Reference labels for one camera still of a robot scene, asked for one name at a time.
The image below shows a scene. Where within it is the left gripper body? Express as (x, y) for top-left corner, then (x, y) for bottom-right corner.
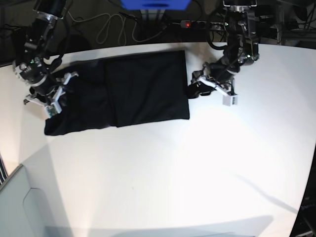
(191, 63), (237, 96)

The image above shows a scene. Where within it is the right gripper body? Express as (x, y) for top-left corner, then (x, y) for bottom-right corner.
(23, 72), (79, 108)

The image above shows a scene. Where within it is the black T-shirt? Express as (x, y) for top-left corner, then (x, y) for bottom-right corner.
(44, 50), (190, 136)

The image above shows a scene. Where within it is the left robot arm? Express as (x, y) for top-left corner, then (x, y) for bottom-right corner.
(187, 0), (260, 106)

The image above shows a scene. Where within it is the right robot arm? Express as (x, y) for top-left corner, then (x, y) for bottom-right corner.
(13, 0), (78, 116)

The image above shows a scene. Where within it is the grey power strip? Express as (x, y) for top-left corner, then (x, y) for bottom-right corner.
(180, 20), (225, 31)

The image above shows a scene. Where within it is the blue plastic box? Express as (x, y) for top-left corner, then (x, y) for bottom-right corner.
(120, 0), (190, 10)

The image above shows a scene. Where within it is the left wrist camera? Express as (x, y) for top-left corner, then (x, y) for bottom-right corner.
(223, 94), (238, 107)

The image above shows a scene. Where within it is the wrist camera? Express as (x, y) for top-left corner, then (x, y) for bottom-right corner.
(44, 103), (62, 118)
(223, 94), (238, 107)

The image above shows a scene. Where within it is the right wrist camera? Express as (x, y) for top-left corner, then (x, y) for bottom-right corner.
(44, 103), (62, 118)

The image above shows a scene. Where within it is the grey looped cable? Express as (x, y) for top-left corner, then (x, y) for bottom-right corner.
(66, 9), (163, 45)

